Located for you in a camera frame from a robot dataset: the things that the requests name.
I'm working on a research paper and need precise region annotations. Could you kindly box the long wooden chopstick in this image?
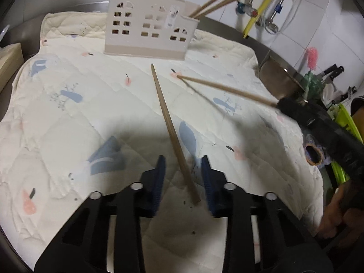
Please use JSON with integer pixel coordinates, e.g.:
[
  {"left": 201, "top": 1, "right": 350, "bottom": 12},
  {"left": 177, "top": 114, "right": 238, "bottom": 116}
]
[{"left": 151, "top": 64, "right": 200, "bottom": 205}]

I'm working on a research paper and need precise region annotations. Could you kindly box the right hand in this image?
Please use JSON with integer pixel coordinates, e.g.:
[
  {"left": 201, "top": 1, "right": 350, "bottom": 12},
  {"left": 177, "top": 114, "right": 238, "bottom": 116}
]
[{"left": 317, "top": 181, "right": 363, "bottom": 246}]

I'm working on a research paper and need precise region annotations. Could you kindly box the green glass jar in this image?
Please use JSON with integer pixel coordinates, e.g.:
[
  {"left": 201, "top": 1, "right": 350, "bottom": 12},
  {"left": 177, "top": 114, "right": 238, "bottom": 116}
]
[{"left": 301, "top": 70, "right": 324, "bottom": 100}]

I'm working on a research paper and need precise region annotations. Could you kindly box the crocheted blue orange pouch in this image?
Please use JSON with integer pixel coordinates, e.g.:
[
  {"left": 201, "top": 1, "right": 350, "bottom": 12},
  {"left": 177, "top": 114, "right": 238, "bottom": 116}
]
[{"left": 303, "top": 134, "right": 332, "bottom": 168}]

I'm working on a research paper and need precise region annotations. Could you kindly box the green plastic rack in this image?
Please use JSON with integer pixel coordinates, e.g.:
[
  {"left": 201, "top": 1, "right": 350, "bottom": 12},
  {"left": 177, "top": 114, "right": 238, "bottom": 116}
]
[{"left": 325, "top": 104, "right": 363, "bottom": 185}]

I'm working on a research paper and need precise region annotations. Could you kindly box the pink brush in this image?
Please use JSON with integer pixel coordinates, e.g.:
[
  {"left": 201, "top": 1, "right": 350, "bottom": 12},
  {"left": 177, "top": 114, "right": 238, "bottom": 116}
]
[{"left": 305, "top": 47, "right": 318, "bottom": 70}]

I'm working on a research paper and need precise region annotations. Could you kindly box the chrome water valve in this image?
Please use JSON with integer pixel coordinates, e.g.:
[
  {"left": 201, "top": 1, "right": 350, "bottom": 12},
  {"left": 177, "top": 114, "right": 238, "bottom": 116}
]
[{"left": 256, "top": 18, "right": 279, "bottom": 35}]

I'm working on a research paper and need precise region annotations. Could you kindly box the cream quilted printed mat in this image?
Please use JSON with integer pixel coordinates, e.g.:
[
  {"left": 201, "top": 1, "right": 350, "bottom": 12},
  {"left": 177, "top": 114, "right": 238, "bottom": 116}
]
[{"left": 1, "top": 12, "right": 323, "bottom": 272}]

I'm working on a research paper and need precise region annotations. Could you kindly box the beige plastic utensil holder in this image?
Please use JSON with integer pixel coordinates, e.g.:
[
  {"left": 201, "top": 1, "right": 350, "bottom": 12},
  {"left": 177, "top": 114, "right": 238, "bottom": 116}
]
[{"left": 104, "top": 0, "right": 199, "bottom": 61}]

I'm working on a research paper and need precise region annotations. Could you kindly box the black handled knife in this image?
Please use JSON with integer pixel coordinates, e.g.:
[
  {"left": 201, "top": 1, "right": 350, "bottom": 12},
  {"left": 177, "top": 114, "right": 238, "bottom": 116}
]
[{"left": 316, "top": 64, "right": 344, "bottom": 82}]

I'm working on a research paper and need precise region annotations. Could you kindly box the yellow gas hose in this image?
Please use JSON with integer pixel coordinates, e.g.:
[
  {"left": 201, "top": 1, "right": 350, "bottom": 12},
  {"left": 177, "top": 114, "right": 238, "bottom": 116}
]
[{"left": 242, "top": 0, "right": 293, "bottom": 39}]

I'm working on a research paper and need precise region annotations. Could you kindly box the red handled water valve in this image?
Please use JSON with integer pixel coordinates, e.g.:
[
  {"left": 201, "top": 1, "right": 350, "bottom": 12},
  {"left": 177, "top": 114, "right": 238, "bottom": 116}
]
[{"left": 236, "top": 1, "right": 258, "bottom": 17}]

